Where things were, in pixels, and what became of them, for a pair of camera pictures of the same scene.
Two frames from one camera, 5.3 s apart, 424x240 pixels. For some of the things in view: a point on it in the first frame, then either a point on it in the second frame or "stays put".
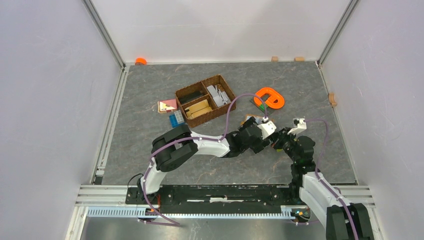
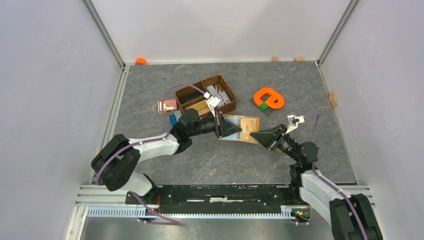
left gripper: [257, 147] → [224, 127]
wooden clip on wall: [331, 99] stays put
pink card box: [167, 106] stays put
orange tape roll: [140, 61] stays put
